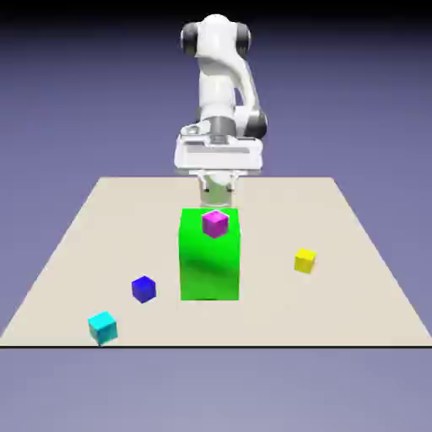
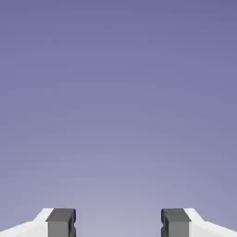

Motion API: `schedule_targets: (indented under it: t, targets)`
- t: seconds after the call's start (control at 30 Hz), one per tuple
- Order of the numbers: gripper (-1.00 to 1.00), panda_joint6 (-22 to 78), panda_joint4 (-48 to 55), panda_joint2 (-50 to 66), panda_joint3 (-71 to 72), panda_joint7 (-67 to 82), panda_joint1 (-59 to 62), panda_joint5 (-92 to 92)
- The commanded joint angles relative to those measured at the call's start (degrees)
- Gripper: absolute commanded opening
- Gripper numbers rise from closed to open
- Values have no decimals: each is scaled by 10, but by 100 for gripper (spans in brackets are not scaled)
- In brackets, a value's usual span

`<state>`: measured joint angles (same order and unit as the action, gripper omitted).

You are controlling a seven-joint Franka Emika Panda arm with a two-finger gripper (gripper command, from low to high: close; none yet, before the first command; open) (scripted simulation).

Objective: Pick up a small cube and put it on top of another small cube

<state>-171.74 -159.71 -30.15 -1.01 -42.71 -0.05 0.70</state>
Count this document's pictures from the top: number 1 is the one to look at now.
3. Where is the small magenta cube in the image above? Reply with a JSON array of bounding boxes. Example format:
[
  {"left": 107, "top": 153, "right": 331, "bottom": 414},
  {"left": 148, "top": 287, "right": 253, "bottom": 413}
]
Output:
[{"left": 201, "top": 209, "right": 230, "bottom": 240}]

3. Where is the small blue cube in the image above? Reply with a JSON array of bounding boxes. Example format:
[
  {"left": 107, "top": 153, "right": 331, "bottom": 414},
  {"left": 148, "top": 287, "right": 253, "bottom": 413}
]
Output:
[{"left": 131, "top": 274, "right": 158, "bottom": 305}]

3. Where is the small yellow cube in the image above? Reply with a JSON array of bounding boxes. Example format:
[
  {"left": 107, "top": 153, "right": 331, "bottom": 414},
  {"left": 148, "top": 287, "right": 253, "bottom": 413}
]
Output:
[{"left": 293, "top": 248, "right": 317, "bottom": 275}]

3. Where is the small cyan cube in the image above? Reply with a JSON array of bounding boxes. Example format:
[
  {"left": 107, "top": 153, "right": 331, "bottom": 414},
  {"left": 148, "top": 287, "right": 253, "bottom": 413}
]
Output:
[{"left": 87, "top": 310, "right": 120, "bottom": 348}]

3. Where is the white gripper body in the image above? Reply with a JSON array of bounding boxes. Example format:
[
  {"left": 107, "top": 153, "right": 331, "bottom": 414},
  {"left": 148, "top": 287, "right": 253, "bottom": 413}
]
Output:
[{"left": 173, "top": 133, "right": 265, "bottom": 177}]

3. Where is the large green box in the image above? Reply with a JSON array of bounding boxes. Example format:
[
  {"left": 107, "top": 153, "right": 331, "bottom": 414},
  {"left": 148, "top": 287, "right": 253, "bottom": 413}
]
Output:
[{"left": 177, "top": 207, "right": 241, "bottom": 302}]

